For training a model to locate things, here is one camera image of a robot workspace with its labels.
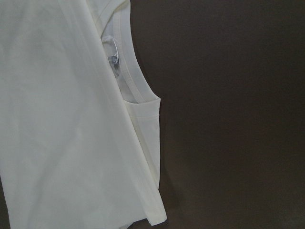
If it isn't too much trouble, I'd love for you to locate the cream long sleeve cat shirt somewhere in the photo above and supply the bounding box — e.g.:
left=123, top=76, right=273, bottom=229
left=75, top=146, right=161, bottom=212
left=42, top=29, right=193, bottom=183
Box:
left=0, top=0, right=167, bottom=229

